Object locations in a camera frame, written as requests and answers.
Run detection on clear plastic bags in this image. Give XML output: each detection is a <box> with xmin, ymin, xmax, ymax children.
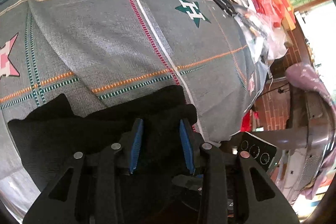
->
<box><xmin>230</xmin><ymin>0</ymin><xmax>287</xmax><ymax>65</ymax></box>

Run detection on purple cloth on chair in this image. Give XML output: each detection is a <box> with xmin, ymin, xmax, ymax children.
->
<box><xmin>284</xmin><ymin>63</ymin><xmax>335</xmax><ymax>202</ymax></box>

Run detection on black induction cooker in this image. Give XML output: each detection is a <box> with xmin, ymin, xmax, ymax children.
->
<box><xmin>238</xmin><ymin>132</ymin><xmax>280</xmax><ymax>174</ymax></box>

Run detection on black pants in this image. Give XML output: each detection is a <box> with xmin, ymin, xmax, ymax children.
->
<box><xmin>8</xmin><ymin>85</ymin><xmax>200</xmax><ymax>223</ymax></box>

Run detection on grey patterned bed sheet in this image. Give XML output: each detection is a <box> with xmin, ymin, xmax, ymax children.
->
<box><xmin>1</xmin><ymin>0</ymin><xmax>267</xmax><ymax>221</ymax></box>

